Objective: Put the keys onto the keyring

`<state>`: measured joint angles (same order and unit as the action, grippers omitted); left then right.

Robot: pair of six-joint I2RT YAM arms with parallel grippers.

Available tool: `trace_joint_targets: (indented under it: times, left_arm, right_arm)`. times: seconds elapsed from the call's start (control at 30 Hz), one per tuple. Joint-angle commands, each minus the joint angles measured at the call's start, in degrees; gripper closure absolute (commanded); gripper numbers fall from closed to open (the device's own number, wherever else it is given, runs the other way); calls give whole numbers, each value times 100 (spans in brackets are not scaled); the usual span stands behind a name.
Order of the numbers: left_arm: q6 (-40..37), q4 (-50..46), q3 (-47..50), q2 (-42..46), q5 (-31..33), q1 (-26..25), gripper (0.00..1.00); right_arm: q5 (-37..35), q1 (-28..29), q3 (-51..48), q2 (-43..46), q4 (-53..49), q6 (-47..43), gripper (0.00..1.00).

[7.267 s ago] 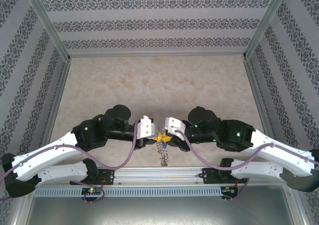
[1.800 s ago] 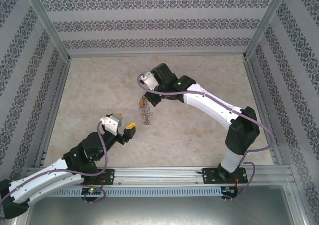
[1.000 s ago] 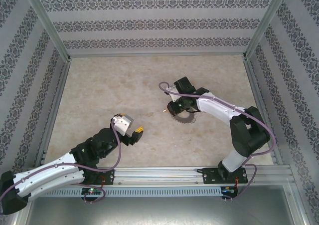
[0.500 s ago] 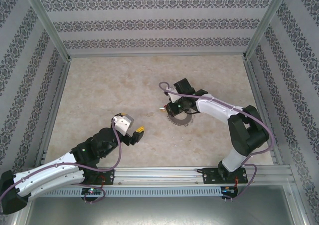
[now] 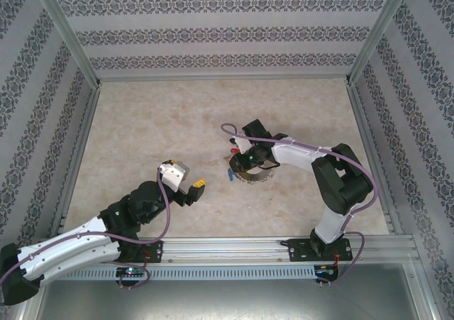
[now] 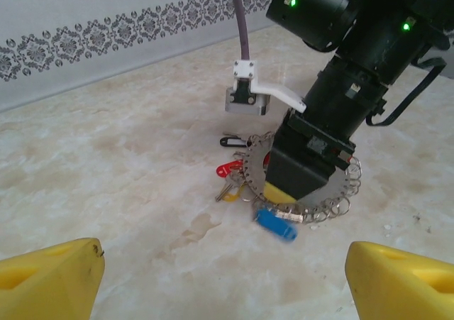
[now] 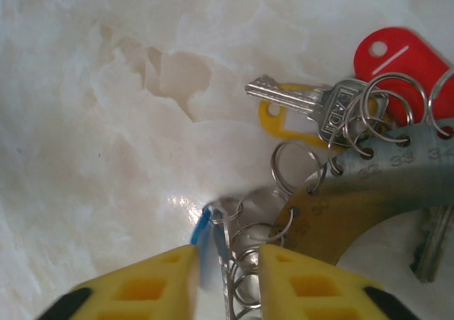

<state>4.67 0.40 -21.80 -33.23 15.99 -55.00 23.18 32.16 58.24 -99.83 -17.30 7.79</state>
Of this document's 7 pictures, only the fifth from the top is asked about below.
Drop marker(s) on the aluminium frame post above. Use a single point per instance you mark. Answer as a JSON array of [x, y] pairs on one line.
[[377, 32], [67, 32]]

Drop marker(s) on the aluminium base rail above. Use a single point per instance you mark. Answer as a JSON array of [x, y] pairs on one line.
[[227, 249]]

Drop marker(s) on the blue plastic key tag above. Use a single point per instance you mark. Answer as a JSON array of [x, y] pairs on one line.
[[230, 175]]

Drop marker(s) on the small circuit board green light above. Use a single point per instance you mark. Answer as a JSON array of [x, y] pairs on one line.
[[132, 272]]

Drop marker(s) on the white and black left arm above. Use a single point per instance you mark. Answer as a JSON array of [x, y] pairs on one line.
[[71, 256]]

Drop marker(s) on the grey metal shelf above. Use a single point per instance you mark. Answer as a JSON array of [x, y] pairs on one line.
[[227, 300]]

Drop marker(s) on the thin aluminium frame rail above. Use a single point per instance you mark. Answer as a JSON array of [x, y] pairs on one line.
[[223, 78]]

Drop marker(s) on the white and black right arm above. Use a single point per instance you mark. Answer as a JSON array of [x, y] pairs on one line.
[[340, 181]]

